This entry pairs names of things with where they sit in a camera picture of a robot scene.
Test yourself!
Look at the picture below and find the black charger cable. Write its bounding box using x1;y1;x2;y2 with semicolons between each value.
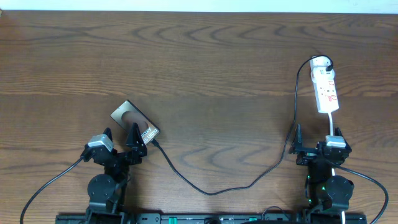
150;54;335;197

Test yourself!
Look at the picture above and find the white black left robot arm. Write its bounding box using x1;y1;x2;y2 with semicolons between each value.
81;123;147;223

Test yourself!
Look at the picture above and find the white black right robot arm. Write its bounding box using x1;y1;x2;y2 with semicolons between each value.
289;125;354;223

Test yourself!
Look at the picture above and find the white power strip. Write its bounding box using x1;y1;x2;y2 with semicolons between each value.
310;56;339;114

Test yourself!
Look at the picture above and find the black right camera cable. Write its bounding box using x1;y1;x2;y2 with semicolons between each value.
332;161;389;224

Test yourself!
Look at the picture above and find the white power strip cord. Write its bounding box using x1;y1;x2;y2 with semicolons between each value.
327;112;346;224

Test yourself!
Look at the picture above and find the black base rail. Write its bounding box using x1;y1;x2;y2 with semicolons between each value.
55;212;368;224

